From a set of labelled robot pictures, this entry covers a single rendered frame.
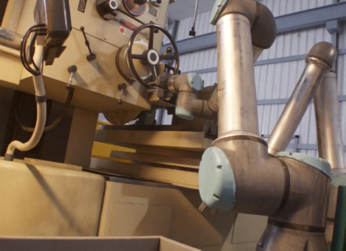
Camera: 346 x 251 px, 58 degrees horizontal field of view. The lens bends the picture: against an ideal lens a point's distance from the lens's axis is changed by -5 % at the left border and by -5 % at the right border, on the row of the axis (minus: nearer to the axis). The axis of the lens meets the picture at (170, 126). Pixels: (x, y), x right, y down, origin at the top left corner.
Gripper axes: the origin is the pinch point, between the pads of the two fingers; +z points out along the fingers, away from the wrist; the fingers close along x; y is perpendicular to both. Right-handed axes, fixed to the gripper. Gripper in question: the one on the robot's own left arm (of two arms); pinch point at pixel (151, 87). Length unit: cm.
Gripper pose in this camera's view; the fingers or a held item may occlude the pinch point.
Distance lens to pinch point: 180.4
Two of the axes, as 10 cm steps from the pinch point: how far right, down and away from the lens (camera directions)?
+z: -6.9, 0.0, 7.3
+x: 1.0, -9.9, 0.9
